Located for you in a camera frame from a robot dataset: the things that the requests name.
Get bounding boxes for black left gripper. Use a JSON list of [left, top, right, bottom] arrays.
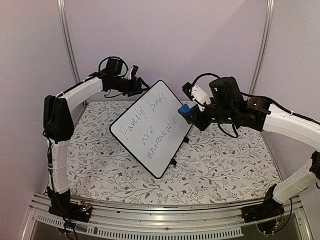
[[110, 76, 151, 97]]

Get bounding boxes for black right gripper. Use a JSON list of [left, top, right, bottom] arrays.
[[183, 97, 237, 131]]

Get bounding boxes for blue whiteboard eraser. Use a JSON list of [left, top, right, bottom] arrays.
[[178, 104, 191, 115]]

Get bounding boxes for white whiteboard black frame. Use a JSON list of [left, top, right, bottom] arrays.
[[109, 80, 191, 179]]

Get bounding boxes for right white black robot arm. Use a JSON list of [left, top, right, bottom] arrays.
[[178, 96, 320, 218]]

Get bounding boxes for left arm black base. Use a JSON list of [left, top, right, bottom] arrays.
[[47, 186, 92, 223]]

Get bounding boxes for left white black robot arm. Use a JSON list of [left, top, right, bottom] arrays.
[[42, 72, 150, 195]]

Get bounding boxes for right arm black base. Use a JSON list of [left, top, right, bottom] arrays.
[[241, 196, 285, 235]]

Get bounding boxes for black whiteboard stand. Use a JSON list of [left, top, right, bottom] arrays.
[[169, 136, 190, 166]]

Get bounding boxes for floral patterned table mat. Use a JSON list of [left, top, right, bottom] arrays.
[[67, 101, 282, 205]]

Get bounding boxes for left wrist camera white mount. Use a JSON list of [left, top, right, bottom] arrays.
[[98, 56, 139, 81]]

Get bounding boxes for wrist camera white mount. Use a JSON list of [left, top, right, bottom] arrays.
[[98, 56, 139, 81], [181, 73, 242, 111]]

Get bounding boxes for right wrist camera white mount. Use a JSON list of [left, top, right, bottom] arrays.
[[181, 73, 242, 111]]

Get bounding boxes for right aluminium corner post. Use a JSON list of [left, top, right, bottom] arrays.
[[248, 0, 275, 95]]

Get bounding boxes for aluminium corner post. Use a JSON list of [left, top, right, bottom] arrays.
[[248, 0, 275, 95], [56, 0, 81, 84]]

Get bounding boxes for aluminium front rail frame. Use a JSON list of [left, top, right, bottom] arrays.
[[21, 192, 313, 240]]

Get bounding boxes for left aluminium corner post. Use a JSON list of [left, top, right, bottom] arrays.
[[56, 0, 81, 84]]

